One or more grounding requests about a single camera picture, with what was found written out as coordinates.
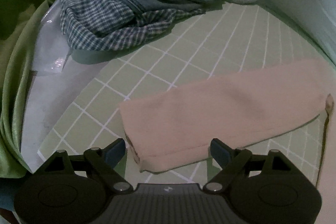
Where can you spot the green grid mat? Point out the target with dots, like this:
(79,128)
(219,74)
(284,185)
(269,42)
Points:
(199,43)

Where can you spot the blue white plaid shirt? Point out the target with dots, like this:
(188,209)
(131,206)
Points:
(97,19)

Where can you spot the clear plastic sheet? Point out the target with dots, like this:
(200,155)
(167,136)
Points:
(50,45)

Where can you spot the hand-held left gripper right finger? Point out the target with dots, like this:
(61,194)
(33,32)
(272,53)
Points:
(220,151)

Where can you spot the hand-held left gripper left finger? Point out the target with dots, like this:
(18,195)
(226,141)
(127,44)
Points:
(116,151)

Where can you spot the beige pink garment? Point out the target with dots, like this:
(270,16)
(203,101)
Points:
(210,111)

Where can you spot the green curtain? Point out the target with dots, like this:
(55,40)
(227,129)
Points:
(15,82)

